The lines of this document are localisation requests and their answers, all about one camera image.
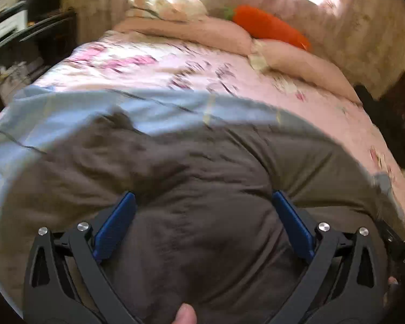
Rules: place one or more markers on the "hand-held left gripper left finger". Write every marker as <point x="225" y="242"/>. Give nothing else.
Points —
<point x="116" y="224"/>

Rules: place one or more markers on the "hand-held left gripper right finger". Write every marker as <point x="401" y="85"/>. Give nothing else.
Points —
<point x="293" y="224"/>

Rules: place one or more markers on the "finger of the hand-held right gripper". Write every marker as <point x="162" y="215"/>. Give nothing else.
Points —
<point x="389" y="233"/>

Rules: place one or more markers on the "brown hooded puffer jacket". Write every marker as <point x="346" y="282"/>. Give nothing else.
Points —
<point x="206" y="209"/>

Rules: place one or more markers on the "person's left hand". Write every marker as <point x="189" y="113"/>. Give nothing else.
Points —
<point x="186" y="314"/>

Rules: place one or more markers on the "blue striped bed sheet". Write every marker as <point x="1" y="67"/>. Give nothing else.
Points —
<point x="71" y="108"/>

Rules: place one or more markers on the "pink pillow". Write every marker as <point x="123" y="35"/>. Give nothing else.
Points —
<point x="307" y="69"/>
<point x="189" y="34"/>

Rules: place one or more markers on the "small white cloth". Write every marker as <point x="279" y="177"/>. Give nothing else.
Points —
<point x="258" y="57"/>

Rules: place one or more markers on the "pink cartoon print bed sheet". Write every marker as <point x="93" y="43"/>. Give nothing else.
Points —
<point x="189" y="67"/>

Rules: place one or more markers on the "black shelf with items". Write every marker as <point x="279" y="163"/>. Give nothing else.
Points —
<point x="50" y="47"/>

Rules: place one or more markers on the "orange carrot plush pillow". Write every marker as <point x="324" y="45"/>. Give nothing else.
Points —
<point x="270" y="27"/>

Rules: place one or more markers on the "sheer floral curtain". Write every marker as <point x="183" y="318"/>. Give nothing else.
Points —
<point x="341" y="30"/>

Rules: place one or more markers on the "beige floral side curtain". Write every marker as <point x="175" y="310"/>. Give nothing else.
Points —
<point x="91" y="6"/>

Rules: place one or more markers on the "white printer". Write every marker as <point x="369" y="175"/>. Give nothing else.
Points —
<point x="5" y="32"/>

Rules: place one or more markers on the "floral print pillow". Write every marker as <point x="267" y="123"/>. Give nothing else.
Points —
<point x="165" y="5"/>

